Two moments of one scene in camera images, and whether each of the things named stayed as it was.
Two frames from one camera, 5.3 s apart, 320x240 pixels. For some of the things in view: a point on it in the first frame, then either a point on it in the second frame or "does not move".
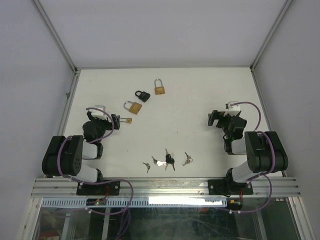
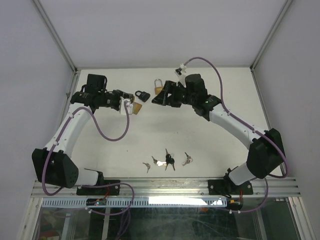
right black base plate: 223,187 does not move
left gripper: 115,118 → 121,94
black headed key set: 169,160 does not move
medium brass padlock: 135,108 does not move
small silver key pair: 148,166 does not move
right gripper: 212,116 → 162,98
